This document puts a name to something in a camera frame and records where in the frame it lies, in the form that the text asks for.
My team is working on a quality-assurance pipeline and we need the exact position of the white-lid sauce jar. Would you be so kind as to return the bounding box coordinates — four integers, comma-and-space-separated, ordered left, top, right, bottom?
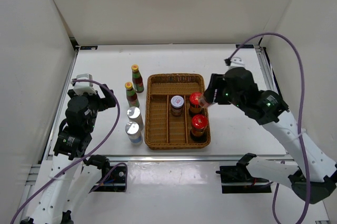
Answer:
199, 96, 216, 109
171, 95, 184, 116

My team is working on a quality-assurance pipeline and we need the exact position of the green sauce bottle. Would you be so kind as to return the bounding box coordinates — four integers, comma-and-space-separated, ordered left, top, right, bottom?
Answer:
125, 82, 140, 108
131, 64, 144, 93

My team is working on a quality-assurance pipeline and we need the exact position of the red-lid sauce jar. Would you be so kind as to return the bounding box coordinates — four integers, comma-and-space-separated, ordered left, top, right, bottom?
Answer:
189, 92, 202, 116
190, 114, 208, 142

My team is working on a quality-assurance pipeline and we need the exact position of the silver-capped seasoning shaker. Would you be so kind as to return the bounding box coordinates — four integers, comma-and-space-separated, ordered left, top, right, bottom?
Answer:
127, 106, 144, 131
125, 122, 143, 145

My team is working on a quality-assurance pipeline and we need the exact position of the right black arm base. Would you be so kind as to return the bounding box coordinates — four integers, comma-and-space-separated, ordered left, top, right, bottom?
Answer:
215, 165, 272, 194

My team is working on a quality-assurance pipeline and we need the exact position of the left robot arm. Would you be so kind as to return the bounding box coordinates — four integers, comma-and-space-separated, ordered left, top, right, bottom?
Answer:
21, 80, 120, 223

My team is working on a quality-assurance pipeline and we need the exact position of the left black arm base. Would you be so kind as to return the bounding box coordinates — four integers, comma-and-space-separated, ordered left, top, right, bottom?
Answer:
90, 162, 128, 193

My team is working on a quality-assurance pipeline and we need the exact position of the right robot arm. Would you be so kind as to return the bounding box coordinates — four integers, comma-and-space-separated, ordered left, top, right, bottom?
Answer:
203, 67, 336, 204

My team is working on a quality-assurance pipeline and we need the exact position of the brown wicker divided basket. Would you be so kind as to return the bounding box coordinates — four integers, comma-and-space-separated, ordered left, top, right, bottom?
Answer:
144, 73, 211, 150

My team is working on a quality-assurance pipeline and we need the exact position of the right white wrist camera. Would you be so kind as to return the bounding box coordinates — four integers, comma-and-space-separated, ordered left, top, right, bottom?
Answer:
224, 56, 245, 70

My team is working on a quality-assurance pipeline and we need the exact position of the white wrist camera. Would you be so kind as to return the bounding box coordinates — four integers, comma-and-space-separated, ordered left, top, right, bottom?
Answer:
224, 56, 245, 70
71, 73, 96, 96

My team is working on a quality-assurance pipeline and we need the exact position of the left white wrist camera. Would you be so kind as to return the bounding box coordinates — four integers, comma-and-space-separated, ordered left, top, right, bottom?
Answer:
71, 73, 96, 96

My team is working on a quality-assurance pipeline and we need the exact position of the right aluminium rail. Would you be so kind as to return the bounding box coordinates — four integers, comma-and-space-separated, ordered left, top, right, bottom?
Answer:
256, 46, 302, 161

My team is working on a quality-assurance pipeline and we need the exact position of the aluminium rail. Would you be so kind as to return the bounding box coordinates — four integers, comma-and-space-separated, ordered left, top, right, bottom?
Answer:
28, 155, 301, 162
256, 46, 302, 161
37, 37, 79, 164

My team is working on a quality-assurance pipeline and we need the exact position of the left aluminium rail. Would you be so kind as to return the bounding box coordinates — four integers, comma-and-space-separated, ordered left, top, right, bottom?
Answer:
37, 37, 79, 164

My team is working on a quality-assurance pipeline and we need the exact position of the front aluminium rail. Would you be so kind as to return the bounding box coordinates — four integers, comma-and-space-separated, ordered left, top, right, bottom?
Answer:
28, 155, 301, 162

